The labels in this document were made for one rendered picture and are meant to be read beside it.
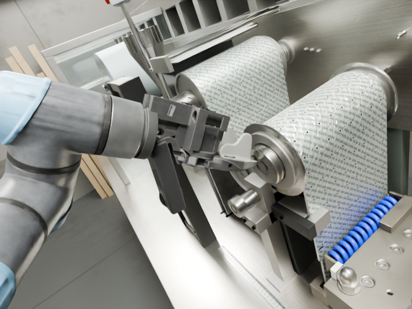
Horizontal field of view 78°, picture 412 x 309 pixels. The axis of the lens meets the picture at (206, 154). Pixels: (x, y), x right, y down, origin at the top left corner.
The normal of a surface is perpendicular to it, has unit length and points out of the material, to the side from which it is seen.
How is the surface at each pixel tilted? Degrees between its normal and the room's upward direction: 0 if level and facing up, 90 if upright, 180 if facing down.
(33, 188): 55
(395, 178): 90
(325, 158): 90
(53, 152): 110
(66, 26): 90
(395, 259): 0
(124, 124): 81
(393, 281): 0
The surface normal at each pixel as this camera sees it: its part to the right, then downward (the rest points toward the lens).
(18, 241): 0.91, -0.41
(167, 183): 0.47, 0.26
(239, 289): -0.34, -0.82
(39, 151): 0.24, 0.49
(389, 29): -0.80, 0.51
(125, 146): 0.32, 0.69
